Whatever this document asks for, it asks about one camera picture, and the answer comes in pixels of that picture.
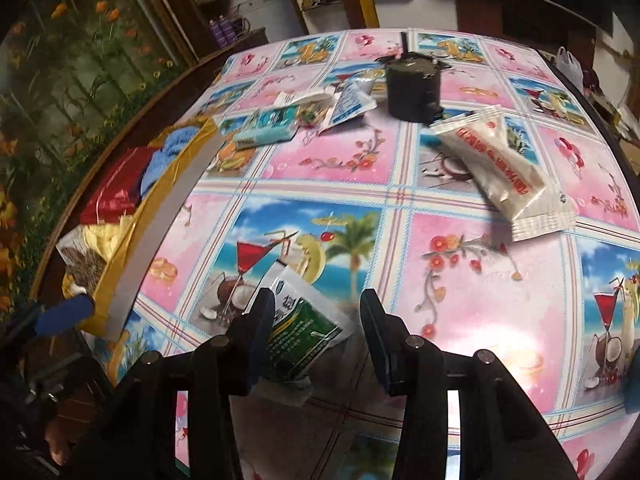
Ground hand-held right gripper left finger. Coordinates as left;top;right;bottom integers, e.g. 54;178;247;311
72;289;277;480

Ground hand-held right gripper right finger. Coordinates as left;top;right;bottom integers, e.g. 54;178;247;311
360;289;578;480

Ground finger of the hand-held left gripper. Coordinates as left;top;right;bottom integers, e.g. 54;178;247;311
0;294;96;348

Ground green white sachet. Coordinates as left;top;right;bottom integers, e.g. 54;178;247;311
260;260;353;407

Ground yellow plastic bag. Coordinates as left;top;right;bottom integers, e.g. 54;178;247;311
57;115;228;346

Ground red tissue packet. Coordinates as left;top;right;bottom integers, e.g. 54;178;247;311
80;147;153;226

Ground blue towel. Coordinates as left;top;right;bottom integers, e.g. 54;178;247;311
140;127;201;196

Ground person's left hand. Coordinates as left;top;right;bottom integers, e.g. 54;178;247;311
47;422;81;466

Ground teal tissue packet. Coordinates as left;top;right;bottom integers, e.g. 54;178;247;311
232;105;297;152

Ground white packet with red print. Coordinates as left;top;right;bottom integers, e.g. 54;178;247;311
429;106;579;244

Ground floral glass door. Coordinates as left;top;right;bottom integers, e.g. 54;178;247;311
0;0;201;311

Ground colourful candy packet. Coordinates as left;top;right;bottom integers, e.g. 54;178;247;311
294;101;332;127

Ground white small packet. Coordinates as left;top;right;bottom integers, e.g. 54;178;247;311
272;87;335;110

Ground blue white sachet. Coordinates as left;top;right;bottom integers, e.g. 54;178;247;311
319;81;379;135

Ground black cylindrical device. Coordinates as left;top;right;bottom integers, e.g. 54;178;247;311
374;31;447;124

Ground silver packet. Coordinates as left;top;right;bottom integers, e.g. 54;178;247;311
359;66;390;96

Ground flat cardboard pieces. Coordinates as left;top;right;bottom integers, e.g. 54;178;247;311
587;85;640;161

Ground white plastic bag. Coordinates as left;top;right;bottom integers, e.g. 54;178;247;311
555;46;584;92

